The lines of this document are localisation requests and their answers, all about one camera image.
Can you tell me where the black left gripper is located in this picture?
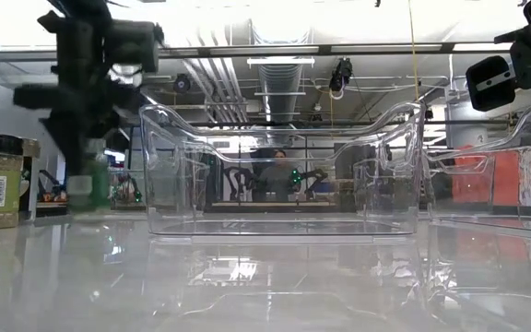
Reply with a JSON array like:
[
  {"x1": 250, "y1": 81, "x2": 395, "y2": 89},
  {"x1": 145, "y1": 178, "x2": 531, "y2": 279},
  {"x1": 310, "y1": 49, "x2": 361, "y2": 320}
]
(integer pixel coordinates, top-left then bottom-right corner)
[{"x1": 14, "y1": 11, "x2": 126, "y2": 179}]

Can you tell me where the green oregano spice jar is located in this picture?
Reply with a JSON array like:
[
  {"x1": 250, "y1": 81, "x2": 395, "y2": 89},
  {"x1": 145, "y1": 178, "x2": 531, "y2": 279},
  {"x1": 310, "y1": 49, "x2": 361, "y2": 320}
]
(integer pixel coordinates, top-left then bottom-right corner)
[{"x1": 66, "y1": 137, "x2": 111, "y2": 214}]

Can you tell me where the red cart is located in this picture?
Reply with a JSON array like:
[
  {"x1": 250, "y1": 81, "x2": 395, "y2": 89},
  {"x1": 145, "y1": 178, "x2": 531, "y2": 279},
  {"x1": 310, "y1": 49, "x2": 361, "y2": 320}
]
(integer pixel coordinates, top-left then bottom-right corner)
[{"x1": 452, "y1": 146, "x2": 523, "y2": 207}]

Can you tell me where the metal rig crossbeam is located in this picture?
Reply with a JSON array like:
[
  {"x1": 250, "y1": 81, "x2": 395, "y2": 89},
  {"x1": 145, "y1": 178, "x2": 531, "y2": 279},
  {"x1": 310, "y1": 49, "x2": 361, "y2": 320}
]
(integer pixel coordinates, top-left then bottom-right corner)
[{"x1": 0, "y1": 42, "x2": 515, "y2": 61}]

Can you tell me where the seated person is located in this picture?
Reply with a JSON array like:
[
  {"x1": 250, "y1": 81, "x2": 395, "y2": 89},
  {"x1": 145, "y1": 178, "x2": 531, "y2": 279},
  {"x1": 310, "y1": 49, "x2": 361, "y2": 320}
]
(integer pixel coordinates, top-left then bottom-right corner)
[{"x1": 252, "y1": 148, "x2": 303, "y2": 204}]

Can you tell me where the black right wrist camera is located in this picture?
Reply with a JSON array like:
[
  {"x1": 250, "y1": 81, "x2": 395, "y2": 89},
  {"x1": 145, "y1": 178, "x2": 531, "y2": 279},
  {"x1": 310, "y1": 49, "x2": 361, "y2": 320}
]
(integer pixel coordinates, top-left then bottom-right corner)
[{"x1": 465, "y1": 54, "x2": 519, "y2": 113}]

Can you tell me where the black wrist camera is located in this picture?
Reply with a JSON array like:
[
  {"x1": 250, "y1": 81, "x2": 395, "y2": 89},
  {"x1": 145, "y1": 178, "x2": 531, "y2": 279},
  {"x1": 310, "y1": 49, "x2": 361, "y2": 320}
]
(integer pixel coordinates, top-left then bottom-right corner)
[
  {"x1": 103, "y1": 18, "x2": 165, "y2": 75},
  {"x1": 465, "y1": 54, "x2": 519, "y2": 113}
]

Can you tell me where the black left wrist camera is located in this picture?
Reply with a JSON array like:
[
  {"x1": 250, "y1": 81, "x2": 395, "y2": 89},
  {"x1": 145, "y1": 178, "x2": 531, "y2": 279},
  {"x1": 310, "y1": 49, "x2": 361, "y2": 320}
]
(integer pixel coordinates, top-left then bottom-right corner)
[{"x1": 103, "y1": 18, "x2": 165, "y2": 75}]

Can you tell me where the round black ceiling camera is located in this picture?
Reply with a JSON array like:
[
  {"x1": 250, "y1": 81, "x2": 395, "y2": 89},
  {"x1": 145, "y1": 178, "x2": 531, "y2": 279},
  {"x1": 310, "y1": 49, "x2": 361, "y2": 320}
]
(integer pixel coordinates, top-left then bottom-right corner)
[{"x1": 172, "y1": 73, "x2": 192, "y2": 95}]

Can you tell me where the yellow hanging cable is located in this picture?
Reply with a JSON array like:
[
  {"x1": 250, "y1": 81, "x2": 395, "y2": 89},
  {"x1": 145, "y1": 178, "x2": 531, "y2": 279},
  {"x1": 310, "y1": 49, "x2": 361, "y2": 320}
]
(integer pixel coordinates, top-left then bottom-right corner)
[{"x1": 407, "y1": 0, "x2": 421, "y2": 103}]

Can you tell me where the silver ceiling duct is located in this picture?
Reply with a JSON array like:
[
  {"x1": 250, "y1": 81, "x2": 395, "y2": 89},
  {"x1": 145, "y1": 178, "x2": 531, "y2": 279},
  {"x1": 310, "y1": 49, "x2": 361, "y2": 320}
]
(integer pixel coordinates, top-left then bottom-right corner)
[{"x1": 256, "y1": 63, "x2": 304, "y2": 125}]

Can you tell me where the black overhead camera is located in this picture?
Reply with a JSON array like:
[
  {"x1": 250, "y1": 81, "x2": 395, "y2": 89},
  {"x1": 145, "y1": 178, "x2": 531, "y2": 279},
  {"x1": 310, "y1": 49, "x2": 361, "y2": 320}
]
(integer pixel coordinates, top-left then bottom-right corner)
[{"x1": 328, "y1": 57, "x2": 354, "y2": 93}]

